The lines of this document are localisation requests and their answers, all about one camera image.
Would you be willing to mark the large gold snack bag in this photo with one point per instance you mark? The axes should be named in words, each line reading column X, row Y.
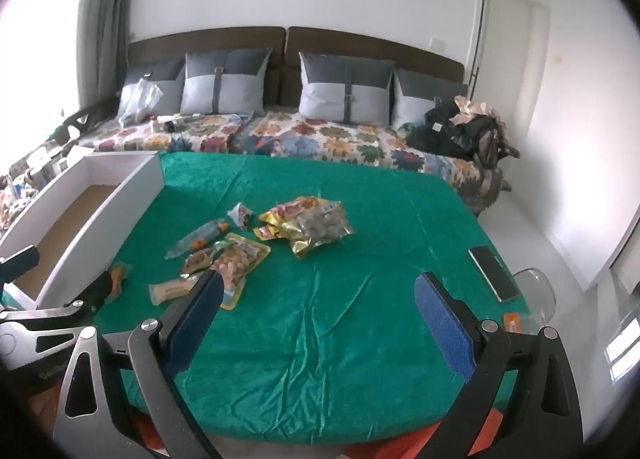
column 315, row 226

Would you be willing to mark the brown headboard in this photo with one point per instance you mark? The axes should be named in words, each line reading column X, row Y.
column 325, row 41

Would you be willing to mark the small sausage packet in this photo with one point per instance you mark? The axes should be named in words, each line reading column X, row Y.
column 170, row 289

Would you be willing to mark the small silver snack packet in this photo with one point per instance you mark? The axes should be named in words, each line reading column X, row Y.
column 241, row 214

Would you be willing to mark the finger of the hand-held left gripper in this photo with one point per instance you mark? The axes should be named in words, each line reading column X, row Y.
column 20, row 263
column 92, row 294

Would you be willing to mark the green blanket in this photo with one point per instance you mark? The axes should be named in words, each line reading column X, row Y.
column 325, row 314

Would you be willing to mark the grey two-tone pillow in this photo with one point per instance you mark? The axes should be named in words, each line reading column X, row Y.
column 340, row 94
column 167, row 84
column 415, row 104
column 225, row 89

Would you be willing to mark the yellow snack packet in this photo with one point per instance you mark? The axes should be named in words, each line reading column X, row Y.
column 270, row 226

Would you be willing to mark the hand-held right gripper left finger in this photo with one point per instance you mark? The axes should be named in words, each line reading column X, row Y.
column 200, row 319

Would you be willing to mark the grey curtain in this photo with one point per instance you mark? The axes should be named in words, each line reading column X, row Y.
column 105, row 14

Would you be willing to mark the black smartphone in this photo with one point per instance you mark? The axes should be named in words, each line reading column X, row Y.
column 492, row 271

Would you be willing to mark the clear plastic bag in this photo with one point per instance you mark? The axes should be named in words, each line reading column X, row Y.
column 140, row 96

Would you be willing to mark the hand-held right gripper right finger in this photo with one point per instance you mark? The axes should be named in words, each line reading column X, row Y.
column 445, row 324

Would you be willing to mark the white framed window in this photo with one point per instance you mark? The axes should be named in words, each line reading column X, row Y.
column 622, row 349

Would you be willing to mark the transparent chair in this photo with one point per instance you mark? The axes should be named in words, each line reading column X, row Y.
column 537, row 289

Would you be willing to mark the beige patterned cloth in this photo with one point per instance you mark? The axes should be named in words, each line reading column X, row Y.
column 475, row 108

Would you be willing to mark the small orange green packet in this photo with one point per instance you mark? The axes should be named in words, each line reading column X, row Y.
column 120, row 279

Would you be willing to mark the clear nut packet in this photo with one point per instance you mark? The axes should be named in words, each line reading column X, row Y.
column 237, row 261

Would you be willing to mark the dark green clothing pile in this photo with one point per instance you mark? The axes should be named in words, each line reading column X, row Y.
column 435, row 136

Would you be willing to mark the small brown nut packet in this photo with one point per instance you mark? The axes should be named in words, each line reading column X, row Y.
column 197, row 261

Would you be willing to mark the floral bedspread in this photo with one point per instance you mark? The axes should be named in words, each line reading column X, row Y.
column 310, row 139

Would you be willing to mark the white cardboard box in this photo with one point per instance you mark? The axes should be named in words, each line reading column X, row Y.
column 125, row 174

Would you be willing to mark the orange sausage stick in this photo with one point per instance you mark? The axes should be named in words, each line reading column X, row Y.
column 200, row 239

